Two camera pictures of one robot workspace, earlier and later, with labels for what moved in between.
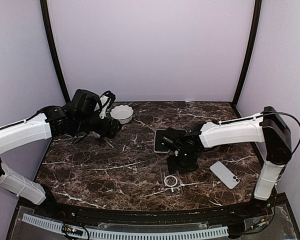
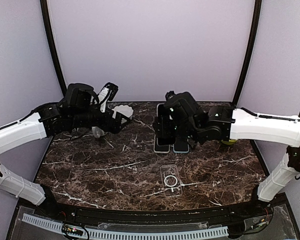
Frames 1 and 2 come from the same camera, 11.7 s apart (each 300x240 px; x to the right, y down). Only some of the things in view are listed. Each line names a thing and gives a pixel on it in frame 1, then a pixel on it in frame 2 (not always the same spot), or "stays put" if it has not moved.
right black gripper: [173, 165] → [161, 129]
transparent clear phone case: [171, 182] stays put
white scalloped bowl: [123, 113] stays put
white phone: [225, 174] → [162, 113]
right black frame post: [255, 40] stays put
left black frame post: [45, 10] stays put
